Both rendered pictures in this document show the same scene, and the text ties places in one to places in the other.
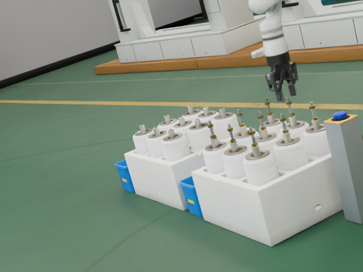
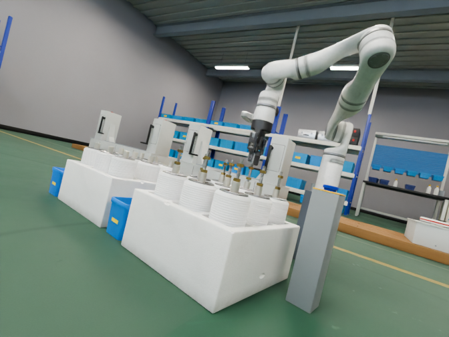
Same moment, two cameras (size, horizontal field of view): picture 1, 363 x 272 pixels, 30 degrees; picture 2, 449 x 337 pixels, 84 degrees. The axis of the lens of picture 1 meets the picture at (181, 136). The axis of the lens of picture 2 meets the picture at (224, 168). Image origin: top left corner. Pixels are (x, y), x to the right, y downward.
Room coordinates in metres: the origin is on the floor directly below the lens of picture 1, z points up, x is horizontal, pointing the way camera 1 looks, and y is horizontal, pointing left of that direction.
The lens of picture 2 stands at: (1.37, 0.11, 0.31)
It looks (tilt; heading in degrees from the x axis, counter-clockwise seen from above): 0 degrees down; 334
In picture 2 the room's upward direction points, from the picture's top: 14 degrees clockwise
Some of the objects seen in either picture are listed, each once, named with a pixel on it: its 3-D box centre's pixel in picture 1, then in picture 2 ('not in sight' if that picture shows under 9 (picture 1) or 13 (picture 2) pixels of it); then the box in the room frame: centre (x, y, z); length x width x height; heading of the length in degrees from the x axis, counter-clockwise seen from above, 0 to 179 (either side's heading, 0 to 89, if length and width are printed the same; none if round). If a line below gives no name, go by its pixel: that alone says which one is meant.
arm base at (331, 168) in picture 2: not in sight; (329, 175); (2.17, -0.78, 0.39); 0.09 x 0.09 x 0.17; 34
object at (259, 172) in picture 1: (264, 183); (225, 227); (1.93, -0.20, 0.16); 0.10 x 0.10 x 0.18
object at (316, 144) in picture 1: (323, 155); (268, 225); (2.03, -0.42, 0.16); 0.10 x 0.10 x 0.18
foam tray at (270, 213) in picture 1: (276, 184); (214, 235); (2.09, -0.26, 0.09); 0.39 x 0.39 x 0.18; 26
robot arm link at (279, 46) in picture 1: (270, 44); (259, 113); (2.15, -0.35, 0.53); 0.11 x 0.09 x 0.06; 41
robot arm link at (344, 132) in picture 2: not in sight; (337, 140); (2.17, -0.78, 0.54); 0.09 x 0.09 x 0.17; 50
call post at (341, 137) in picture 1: (351, 169); (315, 247); (1.86, -0.45, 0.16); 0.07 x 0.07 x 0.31; 26
